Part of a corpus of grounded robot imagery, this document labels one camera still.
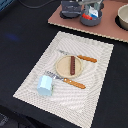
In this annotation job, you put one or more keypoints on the brown grilled sausage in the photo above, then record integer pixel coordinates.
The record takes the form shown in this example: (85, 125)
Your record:
(72, 65)

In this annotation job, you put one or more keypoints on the wooden handled knife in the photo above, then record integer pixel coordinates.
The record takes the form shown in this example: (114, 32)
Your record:
(79, 56)

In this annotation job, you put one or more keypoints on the red tomato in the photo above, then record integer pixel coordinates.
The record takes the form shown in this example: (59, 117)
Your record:
(86, 16)

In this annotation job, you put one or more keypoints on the beige bowl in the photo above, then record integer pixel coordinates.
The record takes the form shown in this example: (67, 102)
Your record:
(123, 16)

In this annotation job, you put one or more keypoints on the beige woven placemat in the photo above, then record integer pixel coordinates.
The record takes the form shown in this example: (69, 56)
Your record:
(68, 102)

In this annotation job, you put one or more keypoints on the wooden handled fork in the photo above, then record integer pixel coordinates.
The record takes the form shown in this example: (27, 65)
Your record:
(66, 80)

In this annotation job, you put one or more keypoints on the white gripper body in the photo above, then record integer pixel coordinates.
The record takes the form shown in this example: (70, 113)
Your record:
(96, 3)

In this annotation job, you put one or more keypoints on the large grey pot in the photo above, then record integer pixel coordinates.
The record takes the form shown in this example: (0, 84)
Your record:
(70, 9)

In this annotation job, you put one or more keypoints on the pink toy stove top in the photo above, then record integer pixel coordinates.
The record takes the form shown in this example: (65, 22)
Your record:
(107, 28)

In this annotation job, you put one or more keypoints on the round wooden plate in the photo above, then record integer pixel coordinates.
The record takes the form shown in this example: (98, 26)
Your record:
(62, 66)

